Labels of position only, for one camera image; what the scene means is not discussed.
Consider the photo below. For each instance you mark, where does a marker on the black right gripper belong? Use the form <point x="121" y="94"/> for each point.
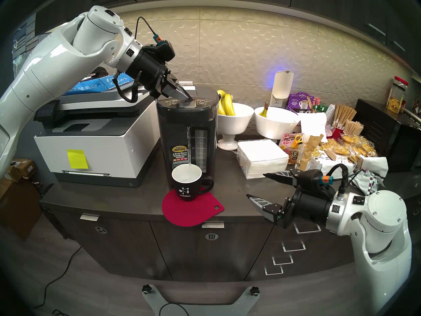
<point x="312" y="208"/>

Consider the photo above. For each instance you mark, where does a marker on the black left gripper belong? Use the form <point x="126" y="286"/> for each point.
<point x="148" y="75"/>

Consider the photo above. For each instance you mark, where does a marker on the black electric water dispenser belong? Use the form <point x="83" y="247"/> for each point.
<point x="174" y="131"/>

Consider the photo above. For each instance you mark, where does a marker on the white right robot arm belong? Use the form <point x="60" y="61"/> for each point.
<point x="384" y="210"/>

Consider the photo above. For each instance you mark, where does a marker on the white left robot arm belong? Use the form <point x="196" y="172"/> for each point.
<point x="49" y="65"/>

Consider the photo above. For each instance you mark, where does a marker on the red cup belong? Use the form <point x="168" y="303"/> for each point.
<point x="336" y="133"/>

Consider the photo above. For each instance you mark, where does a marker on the white napkin stack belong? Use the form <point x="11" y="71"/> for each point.
<point x="261" y="155"/>

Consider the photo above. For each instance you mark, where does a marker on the pink snack packet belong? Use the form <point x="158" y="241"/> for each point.
<point x="285" y="141"/>

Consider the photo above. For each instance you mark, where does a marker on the brown paper bag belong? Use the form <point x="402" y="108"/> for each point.
<point x="310" y="147"/>

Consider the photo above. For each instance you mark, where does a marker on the yellow banana bunch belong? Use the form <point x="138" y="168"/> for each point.
<point x="228" y="104"/>

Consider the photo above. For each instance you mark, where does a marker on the yellow bag clip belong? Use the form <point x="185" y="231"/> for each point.
<point x="297" y="141"/>

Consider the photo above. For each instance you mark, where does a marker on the wide white bowl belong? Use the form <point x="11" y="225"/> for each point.
<point x="273" y="126"/>

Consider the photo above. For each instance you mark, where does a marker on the white paper towel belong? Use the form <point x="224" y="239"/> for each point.
<point x="312" y="122"/>

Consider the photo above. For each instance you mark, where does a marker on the single banana dark stem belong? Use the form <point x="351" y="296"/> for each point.
<point x="264" y="112"/>

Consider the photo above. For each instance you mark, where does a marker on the yellow snack packet pile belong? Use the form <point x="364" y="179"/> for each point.
<point x="352" y="145"/>

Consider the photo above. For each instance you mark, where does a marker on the white grey office printer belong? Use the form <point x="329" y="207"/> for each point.
<point x="111" y="147"/>

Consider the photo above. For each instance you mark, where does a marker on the blue printer paper ream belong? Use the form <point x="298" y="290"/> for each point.
<point x="88" y="86"/>

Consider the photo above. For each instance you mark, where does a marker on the red silicone mat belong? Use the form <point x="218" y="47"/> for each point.
<point x="194" y="213"/>

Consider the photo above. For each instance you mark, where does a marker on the purple coffee bag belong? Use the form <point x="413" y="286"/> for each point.
<point x="297" y="101"/>

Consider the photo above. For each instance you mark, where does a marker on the green tea packets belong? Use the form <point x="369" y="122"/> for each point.
<point x="319" y="107"/>

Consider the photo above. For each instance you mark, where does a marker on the short wooden stirrer bundle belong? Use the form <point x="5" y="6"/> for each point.
<point x="352" y="127"/>

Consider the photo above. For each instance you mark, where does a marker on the black mug white inside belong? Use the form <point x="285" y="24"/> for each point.
<point x="184" y="190"/>

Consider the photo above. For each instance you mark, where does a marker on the white patterned cloth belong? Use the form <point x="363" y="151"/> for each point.
<point x="378" y="164"/>

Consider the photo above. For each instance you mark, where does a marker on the tall wooden stirrer bundle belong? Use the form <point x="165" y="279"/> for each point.
<point x="343" y="114"/>

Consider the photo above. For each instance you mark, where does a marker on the yellow sticky note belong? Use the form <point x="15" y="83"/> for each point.
<point x="78" y="159"/>

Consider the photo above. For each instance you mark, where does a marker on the clear jar red lid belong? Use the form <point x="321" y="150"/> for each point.
<point x="396" y="99"/>

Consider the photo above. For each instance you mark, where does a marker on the small cardboard box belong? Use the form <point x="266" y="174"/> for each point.
<point x="23" y="169"/>

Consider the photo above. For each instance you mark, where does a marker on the large cardboard box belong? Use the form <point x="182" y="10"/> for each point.
<point x="16" y="206"/>

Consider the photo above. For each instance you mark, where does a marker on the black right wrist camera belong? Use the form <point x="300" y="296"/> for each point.
<point x="314" y="180"/>

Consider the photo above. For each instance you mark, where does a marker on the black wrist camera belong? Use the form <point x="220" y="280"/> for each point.
<point x="314" y="180"/>
<point x="161" y="52"/>

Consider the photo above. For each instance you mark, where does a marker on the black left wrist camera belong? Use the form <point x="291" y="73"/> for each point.
<point x="161" y="52"/>

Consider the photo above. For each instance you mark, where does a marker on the white pedestal bowl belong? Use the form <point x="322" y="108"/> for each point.
<point x="235" y="121"/>

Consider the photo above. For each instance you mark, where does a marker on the black frame knob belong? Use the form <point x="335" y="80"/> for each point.
<point x="146" y="289"/>
<point x="254" y="290"/>

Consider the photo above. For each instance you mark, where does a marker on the white plug-in wall device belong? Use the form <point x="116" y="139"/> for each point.
<point x="281" y="86"/>

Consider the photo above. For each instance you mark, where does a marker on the grey robot base frame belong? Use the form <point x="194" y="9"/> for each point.
<point x="152" y="303"/>

